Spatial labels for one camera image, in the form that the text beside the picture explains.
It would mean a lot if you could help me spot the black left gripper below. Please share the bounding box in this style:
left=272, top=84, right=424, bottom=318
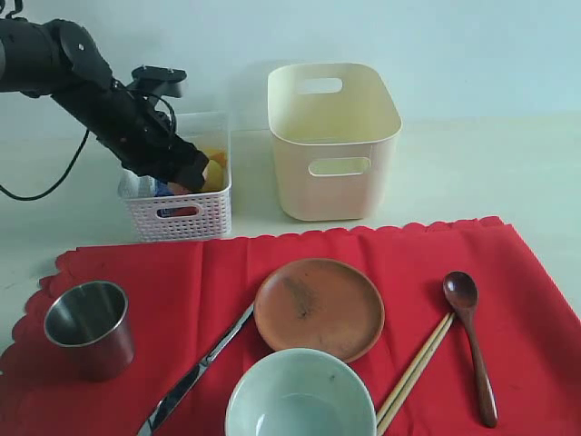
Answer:
left=97, top=65, right=209, bottom=192

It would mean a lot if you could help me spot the yellow cheese wedge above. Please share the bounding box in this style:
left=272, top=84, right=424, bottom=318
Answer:
left=202, top=147, right=227, bottom=167

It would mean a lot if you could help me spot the brown egg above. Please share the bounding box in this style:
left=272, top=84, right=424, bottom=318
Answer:
left=167, top=183, right=192, bottom=195

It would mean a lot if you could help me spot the blue white milk carton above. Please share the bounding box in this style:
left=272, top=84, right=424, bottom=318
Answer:
left=154, top=180, right=180, bottom=218

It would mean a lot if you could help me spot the yellow lemon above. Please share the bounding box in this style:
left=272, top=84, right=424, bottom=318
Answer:
left=201, top=160, right=224, bottom=193

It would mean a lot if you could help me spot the red sausage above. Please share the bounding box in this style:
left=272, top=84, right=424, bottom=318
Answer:
left=172, top=207, right=199, bottom=216

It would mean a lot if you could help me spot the stainless steel cup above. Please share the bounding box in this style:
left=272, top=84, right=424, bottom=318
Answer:
left=44, top=281, right=135, bottom=382

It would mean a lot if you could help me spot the steel table knife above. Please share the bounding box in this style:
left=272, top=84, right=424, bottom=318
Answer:
left=137, top=303, right=254, bottom=435

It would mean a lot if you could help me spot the dark wooden spoon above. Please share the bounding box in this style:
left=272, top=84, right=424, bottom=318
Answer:
left=442, top=271, right=498, bottom=428

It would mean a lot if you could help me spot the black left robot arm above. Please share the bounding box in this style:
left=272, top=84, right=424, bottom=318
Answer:
left=1, top=18, right=209, bottom=191

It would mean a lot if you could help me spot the white perforated plastic basket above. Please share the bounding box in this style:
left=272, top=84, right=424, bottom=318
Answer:
left=118, top=112, right=232, bottom=242

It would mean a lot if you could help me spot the cream plastic bin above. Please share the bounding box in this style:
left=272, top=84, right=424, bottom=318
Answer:
left=267, top=63, right=402, bottom=222

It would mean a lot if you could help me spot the red scalloped table cloth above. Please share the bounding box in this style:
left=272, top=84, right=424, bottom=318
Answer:
left=1, top=217, right=580, bottom=435

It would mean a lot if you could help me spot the brown wooden plate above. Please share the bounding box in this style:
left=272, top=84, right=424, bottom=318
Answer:
left=254, top=258, right=385, bottom=363

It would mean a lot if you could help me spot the pale green ceramic bowl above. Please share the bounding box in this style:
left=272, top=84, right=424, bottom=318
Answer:
left=224, top=348, right=377, bottom=435

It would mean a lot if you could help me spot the right bamboo chopstick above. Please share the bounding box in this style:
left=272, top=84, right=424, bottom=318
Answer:
left=376, top=315, right=456, bottom=436

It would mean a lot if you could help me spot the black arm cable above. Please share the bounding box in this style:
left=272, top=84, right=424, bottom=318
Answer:
left=0, top=129, right=90, bottom=201

